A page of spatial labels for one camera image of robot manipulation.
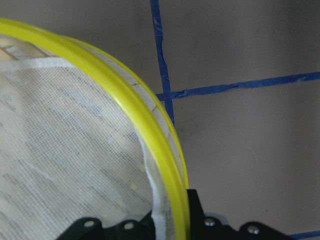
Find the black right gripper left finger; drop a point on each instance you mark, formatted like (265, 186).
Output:
(134, 227)

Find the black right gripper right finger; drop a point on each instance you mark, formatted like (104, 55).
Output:
(205, 227)

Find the yellow bamboo steamer layer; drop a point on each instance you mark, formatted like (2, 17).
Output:
(19, 41)

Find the white steamer cloth liner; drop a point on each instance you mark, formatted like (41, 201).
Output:
(68, 151)

